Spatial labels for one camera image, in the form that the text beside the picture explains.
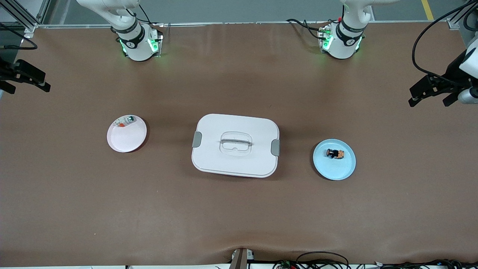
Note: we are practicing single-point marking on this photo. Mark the white lidded storage box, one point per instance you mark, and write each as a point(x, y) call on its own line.
point(235, 164)

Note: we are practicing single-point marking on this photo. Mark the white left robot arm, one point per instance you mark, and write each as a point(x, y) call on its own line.
point(341, 45)

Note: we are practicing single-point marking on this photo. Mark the grey metal camera stand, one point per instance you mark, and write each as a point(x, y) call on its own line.
point(239, 259)

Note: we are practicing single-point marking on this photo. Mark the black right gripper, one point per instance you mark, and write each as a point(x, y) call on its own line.
point(7, 70)

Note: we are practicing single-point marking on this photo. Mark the light blue round plate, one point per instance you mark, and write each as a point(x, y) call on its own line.
point(334, 170)

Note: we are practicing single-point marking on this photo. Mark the white round plate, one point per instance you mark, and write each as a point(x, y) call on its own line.
point(125, 144)

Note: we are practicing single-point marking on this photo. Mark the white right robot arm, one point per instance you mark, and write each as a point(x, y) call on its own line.
point(138, 45)

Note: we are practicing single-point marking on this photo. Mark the orange black push-button switch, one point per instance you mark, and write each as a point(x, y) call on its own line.
point(335, 153)

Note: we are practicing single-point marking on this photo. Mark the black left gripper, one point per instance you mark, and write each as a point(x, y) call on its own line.
point(451, 76)

